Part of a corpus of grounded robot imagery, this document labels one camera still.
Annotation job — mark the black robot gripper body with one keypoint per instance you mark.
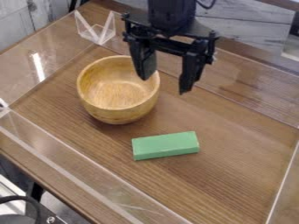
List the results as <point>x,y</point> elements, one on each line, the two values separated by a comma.
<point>170,27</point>

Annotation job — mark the clear acrylic corner bracket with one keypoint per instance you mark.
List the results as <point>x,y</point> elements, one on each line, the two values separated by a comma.
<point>99,34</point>

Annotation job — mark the black table leg frame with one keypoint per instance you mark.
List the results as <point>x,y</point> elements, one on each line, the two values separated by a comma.
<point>47,215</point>

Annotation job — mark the clear acrylic tray wall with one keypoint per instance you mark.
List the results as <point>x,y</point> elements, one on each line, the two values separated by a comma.
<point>242,110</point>

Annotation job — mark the green rectangular block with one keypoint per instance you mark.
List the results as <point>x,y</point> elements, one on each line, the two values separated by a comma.
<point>165,145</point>

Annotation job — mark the brown wooden bowl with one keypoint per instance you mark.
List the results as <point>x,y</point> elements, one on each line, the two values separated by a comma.
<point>116,96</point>

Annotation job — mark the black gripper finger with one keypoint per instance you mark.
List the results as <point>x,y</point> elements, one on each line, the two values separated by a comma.
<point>145,58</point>
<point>193,65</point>

